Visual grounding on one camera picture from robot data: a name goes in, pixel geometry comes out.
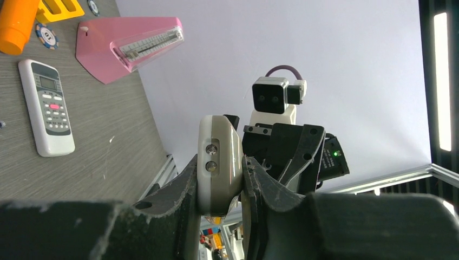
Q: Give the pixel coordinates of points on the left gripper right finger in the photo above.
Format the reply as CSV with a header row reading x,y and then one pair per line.
x,y
281,224

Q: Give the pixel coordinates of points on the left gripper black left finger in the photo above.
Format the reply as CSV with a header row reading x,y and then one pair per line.
x,y
163,225

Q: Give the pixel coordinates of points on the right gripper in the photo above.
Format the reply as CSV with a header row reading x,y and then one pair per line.
x,y
291,154

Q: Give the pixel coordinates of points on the white beige remote control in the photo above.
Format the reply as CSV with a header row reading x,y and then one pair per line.
x,y
219,165

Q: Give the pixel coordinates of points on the white grey remote control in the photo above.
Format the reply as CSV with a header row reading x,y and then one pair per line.
x,y
47,108

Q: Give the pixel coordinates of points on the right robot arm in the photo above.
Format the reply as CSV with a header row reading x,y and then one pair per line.
x,y
333,162

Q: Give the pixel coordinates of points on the pink metronome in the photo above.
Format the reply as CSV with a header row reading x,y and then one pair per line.
x,y
111,48

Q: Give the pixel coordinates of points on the grey poker chip upper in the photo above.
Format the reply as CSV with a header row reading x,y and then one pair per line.
x,y
93,7

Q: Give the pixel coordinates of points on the grey poker chip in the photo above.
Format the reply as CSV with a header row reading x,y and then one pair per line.
x,y
46,36
93,7

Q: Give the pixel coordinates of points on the grey poker chip lower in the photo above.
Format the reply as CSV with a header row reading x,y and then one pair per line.
x,y
46,36

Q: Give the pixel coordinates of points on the yellow triangle ruler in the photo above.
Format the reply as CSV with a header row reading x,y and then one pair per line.
x,y
50,11

